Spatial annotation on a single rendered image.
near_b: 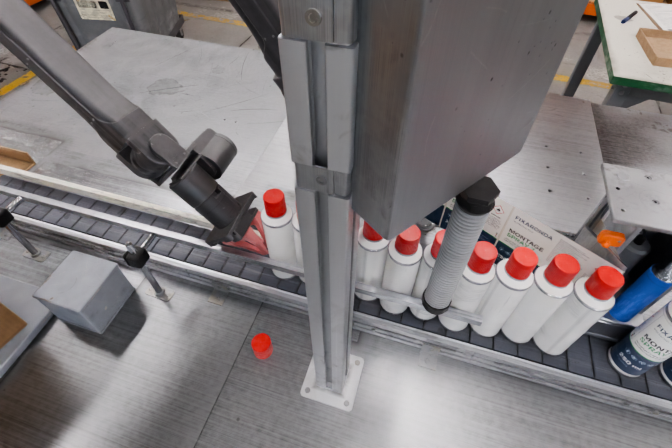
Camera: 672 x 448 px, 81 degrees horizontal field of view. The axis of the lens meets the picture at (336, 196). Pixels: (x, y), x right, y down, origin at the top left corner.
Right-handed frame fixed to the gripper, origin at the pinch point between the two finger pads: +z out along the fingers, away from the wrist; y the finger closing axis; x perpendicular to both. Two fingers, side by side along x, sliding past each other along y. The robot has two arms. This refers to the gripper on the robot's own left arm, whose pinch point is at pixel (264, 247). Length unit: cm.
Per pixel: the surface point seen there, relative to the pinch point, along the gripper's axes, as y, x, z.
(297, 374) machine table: -16.3, -2.8, 15.0
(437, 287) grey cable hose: -11.8, -35.1, 1.3
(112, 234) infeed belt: -2.3, 29.8, -16.0
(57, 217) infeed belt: -1.7, 40.9, -24.5
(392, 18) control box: -17, -48, -28
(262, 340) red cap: -13.6, 0.8, 8.1
